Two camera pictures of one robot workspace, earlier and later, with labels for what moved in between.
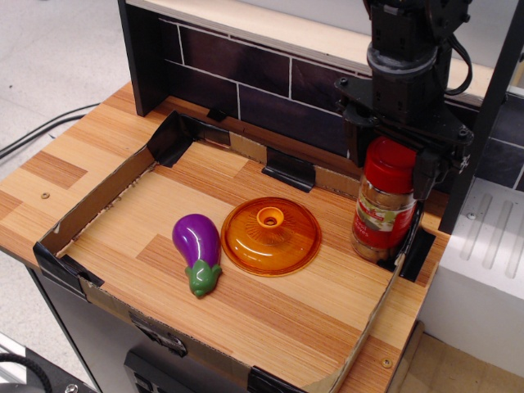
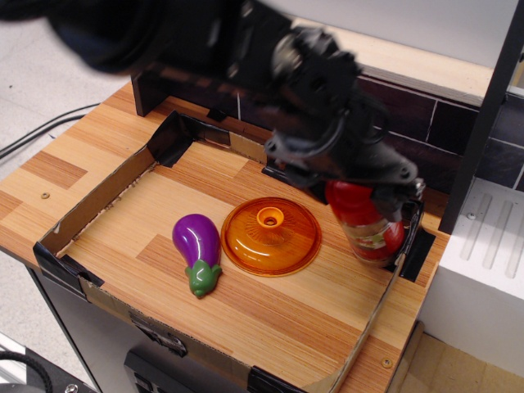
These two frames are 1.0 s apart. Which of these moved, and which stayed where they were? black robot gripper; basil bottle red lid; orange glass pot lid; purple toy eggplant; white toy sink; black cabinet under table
Moved: basil bottle red lid; black robot gripper
Stayed: white toy sink; black cabinet under table; orange glass pot lid; purple toy eggplant
